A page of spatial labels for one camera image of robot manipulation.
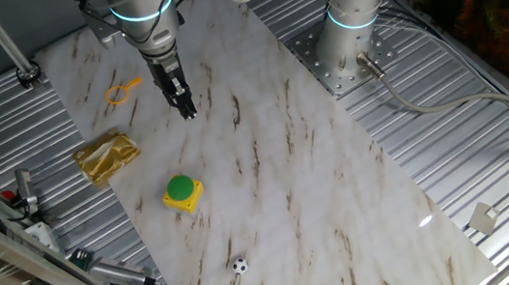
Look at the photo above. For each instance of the red button control box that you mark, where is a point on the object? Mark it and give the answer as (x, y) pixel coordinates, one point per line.
(7, 194)

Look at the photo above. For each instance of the green bit set case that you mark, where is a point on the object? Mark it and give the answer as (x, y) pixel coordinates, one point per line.
(81, 258)

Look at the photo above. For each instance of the yellow box green push button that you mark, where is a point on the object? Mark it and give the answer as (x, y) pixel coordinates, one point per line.
(180, 188)

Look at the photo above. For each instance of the black pole foot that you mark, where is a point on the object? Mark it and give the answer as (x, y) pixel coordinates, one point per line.
(28, 75)

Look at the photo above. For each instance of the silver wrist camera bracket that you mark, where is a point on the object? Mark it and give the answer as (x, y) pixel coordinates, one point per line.
(100, 32)

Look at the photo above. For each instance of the small soccer ball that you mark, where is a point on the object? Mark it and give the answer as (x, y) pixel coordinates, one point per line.
(240, 266)

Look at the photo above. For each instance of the silver ribbed camera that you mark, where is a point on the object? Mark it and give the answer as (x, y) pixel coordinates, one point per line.
(120, 273)

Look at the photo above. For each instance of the small silver metal device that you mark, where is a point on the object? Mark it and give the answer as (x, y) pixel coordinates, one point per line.
(24, 183)

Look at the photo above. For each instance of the aluminium frame pole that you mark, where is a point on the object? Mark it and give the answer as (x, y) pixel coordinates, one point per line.
(4, 39)

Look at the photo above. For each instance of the gold foil packet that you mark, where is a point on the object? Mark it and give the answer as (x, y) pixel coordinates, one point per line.
(105, 158)

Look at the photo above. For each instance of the white marble pattern sheet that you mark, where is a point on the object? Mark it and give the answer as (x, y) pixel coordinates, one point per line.
(288, 182)

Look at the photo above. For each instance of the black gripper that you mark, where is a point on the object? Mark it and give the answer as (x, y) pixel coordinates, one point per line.
(167, 73)

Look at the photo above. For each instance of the grey flat tag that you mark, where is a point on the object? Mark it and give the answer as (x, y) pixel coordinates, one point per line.
(484, 219)

